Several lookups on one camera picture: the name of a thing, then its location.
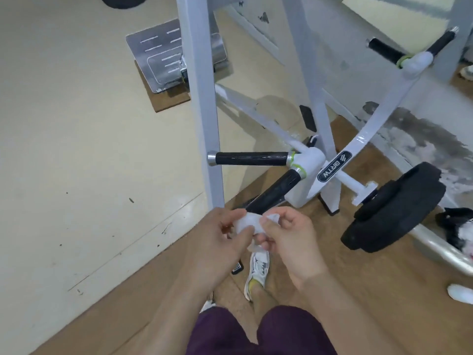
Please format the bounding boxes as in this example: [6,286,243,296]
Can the white gym machine frame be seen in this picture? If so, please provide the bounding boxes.
[175,0,473,278]

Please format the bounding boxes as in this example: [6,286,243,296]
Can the person's left hand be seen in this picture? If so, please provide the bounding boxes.
[184,208,256,292]

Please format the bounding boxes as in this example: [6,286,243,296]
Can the stack of black weight plates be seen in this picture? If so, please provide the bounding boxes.
[340,162,447,254]

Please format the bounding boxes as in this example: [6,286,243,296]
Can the black and white bag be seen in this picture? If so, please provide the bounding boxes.
[435,207,473,261]

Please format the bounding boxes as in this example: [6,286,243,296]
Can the person's right hand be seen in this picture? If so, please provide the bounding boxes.
[254,206,330,289]

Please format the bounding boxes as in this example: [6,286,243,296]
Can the person's left forearm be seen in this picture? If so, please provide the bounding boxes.
[120,283,222,355]

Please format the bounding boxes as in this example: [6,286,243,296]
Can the white cloth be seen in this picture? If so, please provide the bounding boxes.
[233,212,281,252]

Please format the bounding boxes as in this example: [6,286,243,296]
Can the person's right leg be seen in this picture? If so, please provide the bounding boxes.
[251,283,281,344]

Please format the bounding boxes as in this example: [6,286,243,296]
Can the black handle with silver cap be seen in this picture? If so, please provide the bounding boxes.
[207,151,294,167]
[428,26,460,56]
[366,37,408,66]

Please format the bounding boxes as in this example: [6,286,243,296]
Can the black rubber stopper pad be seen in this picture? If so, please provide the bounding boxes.
[299,105,318,133]

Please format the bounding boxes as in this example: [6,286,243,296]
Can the silver metal foot plate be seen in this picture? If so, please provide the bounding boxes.
[125,18,228,95]

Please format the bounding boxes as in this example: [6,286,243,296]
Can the black foam handle grip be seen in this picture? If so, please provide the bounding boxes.
[245,169,304,215]

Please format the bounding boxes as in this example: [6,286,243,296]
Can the black round weight plate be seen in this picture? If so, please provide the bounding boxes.
[100,0,149,10]

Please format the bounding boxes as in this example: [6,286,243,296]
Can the person's right forearm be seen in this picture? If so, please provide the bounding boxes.
[294,268,411,355]

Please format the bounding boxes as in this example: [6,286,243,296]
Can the purple shorts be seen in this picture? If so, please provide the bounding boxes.
[186,305,338,355]

